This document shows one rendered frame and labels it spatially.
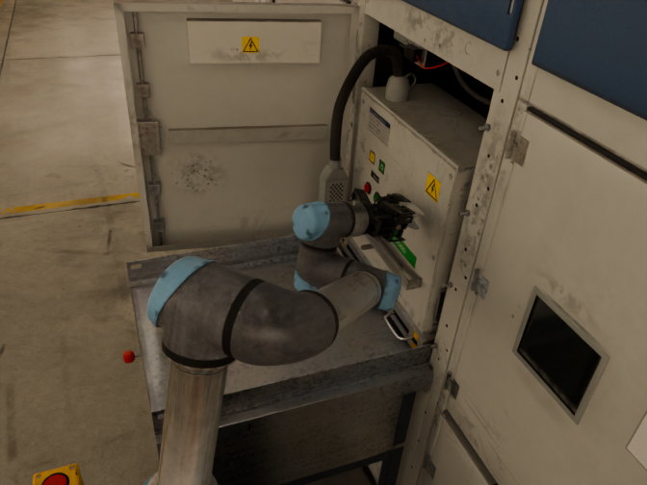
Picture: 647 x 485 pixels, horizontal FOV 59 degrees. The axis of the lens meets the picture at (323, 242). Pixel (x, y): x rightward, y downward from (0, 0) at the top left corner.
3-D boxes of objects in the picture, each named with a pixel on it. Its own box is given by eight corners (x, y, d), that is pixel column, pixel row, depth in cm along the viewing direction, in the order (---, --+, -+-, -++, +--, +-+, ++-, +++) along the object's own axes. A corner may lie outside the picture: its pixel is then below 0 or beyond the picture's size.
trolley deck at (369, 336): (159, 461, 126) (156, 444, 123) (130, 289, 173) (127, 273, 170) (428, 388, 148) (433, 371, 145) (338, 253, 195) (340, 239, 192)
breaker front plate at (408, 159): (417, 338, 146) (452, 169, 119) (344, 236, 183) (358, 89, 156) (422, 337, 146) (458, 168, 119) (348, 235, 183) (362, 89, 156)
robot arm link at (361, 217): (327, 226, 123) (338, 192, 120) (343, 225, 126) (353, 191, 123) (349, 243, 119) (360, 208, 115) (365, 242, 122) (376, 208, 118)
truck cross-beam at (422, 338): (419, 358, 146) (423, 341, 143) (339, 242, 187) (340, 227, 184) (436, 354, 148) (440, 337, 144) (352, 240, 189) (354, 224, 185)
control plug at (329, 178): (322, 224, 170) (325, 171, 160) (316, 216, 173) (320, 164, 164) (347, 221, 172) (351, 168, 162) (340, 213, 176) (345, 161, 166)
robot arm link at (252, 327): (318, 319, 71) (409, 264, 116) (241, 289, 74) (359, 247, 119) (295, 403, 73) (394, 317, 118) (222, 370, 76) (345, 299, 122)
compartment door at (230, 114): (147, 241, 186) (115, -4, 144) (337, 227, 199) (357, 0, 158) (146, 252, 180) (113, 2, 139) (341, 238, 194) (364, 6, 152)
